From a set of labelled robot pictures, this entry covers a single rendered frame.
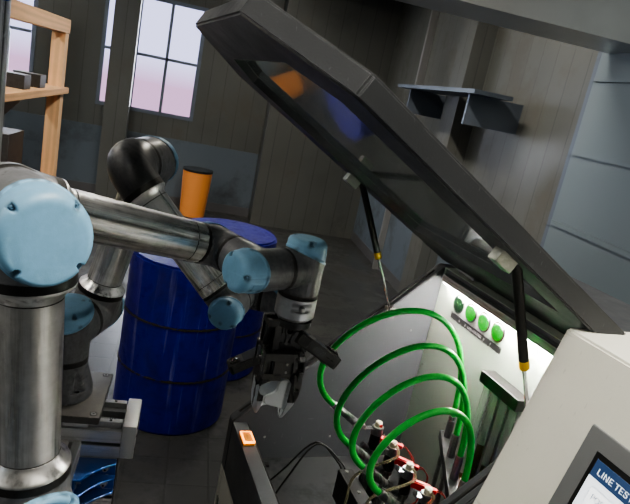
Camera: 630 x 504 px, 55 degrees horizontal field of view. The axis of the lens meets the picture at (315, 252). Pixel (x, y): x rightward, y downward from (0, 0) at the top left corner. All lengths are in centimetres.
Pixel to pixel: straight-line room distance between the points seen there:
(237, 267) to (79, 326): 60
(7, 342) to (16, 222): 17
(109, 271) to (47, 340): 75
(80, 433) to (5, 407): 72
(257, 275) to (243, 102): 750
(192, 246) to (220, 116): 742
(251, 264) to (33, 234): 37
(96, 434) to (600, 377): 112
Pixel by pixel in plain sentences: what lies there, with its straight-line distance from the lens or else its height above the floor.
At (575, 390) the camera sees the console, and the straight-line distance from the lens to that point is 110.
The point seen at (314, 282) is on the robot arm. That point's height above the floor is 153.
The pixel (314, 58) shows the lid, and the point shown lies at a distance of 84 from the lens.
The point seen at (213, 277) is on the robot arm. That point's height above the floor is 142.
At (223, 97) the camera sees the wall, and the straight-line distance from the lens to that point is 843.
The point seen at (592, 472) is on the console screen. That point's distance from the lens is 105.
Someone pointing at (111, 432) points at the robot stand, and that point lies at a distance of 160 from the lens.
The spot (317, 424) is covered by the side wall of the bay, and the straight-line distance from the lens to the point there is 182.
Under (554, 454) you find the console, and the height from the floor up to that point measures 137.
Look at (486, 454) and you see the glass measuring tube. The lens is 156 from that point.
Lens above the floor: 185
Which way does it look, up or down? 14 degrees down
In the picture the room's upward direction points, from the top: 12 degrees clockwise
